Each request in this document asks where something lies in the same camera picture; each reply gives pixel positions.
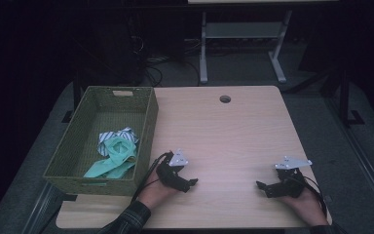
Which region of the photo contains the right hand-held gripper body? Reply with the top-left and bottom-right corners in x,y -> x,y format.
273,155 -> 314,200

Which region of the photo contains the grey metal stand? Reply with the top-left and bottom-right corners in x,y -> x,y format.
198,9 -> 294,85

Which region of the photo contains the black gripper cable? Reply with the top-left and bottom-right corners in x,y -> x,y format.
296,175 -> 329,218
131,151 -> 173,205

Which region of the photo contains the person's right hand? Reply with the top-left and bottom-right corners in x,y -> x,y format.
279,185 -> 329,227

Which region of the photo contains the green woven basket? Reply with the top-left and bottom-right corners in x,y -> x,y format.
43,85 -> 160,197

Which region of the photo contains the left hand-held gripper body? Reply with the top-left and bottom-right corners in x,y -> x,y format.
156,148 -> 190,193

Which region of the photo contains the metal floor rail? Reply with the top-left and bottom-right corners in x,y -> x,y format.
323,96 -> 374,226
21,181 -> 66,234

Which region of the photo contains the black stand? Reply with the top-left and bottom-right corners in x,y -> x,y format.
320,62 -> 366,129

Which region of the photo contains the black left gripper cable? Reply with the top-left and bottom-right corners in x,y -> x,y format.
131,151 -> 173,205

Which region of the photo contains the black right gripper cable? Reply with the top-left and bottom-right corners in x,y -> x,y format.
296,175 -> 329,218

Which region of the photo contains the mint green cloth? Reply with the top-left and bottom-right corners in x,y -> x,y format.
83,126 -> 140,179

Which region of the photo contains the person's left hand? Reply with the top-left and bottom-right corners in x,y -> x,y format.
137,168 -> 178,211

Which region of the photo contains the bundle of floor cables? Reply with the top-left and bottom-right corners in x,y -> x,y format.
128,32 -> 203,88

